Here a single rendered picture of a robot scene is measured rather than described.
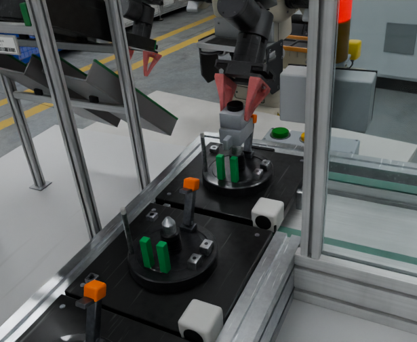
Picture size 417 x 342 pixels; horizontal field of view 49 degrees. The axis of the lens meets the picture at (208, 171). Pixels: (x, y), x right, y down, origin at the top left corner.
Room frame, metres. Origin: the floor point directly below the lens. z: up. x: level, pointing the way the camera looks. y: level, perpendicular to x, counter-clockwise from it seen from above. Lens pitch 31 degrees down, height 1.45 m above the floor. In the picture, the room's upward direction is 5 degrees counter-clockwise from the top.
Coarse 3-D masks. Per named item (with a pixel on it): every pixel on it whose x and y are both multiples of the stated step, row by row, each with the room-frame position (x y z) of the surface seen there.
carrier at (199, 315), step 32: (128, 224) 0.55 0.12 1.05; (160, 224) 0.64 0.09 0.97; (224, 224) 0.63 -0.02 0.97; (128, 256) 0.54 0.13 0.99; (160, 256) 0.50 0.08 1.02; (192, 256) 0.51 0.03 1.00; (224, 256) 0.54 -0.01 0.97; (256, 256) 0.54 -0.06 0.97; (128, 288) 0.49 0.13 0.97; (160, 288) 0.48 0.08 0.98; (192, 288) 0.48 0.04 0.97; (224, 288) 0.48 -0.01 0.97; (160, 320) 0.43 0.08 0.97; (192, 320) 0.41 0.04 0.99; (224, 320) 0.43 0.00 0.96
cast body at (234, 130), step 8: (232, 104) 0.78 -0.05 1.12; (240, 104) 0.78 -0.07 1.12; (224, 112) 0.77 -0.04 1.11; (232, 112) 0.77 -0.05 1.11; (240, 112) 0.77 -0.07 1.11; (224, 120) 0.77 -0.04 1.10; (232, 120) 0.76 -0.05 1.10; (240, 120) 0.75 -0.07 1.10; (224, 128) 0.77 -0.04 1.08; (232, 128) 0.76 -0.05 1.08; (240, 128) 0.75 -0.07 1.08; (248, 128) 0.78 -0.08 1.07; (224, 136) 0.76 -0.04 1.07; (232, 136) 0.75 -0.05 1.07; (240, 136) 0.75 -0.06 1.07; (248, 136) 0.78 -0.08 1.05; (224, 144) 0.74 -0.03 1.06; (232, 144) 0.75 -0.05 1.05; (240, 144) 0.75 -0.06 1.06
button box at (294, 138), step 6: (270, 132) 0.97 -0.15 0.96; (294, 132) 0.96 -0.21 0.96; (300, 132) 0.96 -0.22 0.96; (264, 138) 0.94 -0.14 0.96; (270, 138) 0.94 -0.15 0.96; (276, 138) 0.93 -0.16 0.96; (282, 138) 0.93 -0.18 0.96; (288, 138) 0.93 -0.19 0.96; (294, 138) 0.93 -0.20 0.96; (300, 138) 0.92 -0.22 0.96; (294, 144) 0.90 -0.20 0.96; (300, 144) 0.90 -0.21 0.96
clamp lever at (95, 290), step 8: (96, 280) 0.41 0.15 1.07; (88, 288) 0.40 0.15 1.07; (96, 288) 0.39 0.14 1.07; (104, 288) 0.40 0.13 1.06; (88, 296) 0.39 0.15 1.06; (96, 296) 0.39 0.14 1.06; (104, 296) 0.40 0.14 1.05; (80, 304) 0.38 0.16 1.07; (88, 304) 0.38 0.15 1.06; (96, 304) 0.39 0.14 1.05; (88, 312) 0.39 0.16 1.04; (96, 312) 0.39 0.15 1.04; (88, 320) 0.39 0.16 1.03; (96, 320) 0.38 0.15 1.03; (88, 328) 0.38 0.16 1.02; (96, 328) 0.38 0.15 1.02; (88, 336) 0.38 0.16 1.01; (96, 336) 0.38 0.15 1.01
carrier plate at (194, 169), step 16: (208, 144) 0.92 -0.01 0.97; (192, 160) 0.86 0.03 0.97; (208, 160) 0.85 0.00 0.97; (272, 160) 0.82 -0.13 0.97; (288, 160) 0.82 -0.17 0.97; (176, 176) 0.79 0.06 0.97; (192, 176) 0.79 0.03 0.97; (288, 176) 0.76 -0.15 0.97; (176, 192) 0.74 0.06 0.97; (208, 192) 0.73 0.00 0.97; (272, 192) 0.71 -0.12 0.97; (288, 192) 0.70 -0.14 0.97; (208, 208) 0.68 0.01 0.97; (224, 208) 0.67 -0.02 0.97; (240, 208) 0.67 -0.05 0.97; (288, 208) 0.67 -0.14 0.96
